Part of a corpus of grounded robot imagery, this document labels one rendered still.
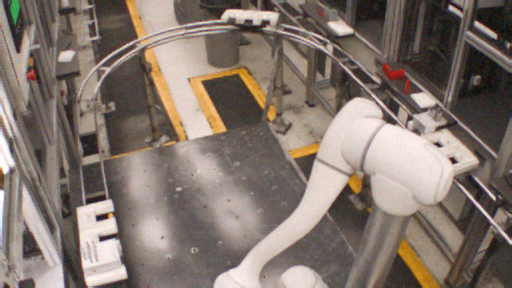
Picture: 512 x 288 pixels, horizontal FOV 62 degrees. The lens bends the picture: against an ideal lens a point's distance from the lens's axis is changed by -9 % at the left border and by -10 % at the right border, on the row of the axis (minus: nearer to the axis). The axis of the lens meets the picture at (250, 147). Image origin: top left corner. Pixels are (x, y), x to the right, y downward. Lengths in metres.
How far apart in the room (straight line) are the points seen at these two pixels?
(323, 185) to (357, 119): 0.18
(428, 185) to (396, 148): 0.11
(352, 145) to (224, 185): 1.12
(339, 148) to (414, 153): 0.18
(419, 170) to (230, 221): 1.10
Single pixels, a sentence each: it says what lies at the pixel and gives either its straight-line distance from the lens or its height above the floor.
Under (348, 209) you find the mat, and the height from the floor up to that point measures 0.01.
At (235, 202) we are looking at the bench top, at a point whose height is 0.68.
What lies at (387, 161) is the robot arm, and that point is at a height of 1.47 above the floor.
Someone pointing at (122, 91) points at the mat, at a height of 0.01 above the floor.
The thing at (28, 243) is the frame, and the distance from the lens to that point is 1.69.
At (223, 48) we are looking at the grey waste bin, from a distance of 4.25.
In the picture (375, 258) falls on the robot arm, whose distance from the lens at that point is 1.22.
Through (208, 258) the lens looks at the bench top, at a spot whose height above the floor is 0.68.
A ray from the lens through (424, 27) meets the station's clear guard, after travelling 2.40.
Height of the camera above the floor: 2.14
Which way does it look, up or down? 39 degrees down
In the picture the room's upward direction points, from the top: 2 degrees counter-clockwise
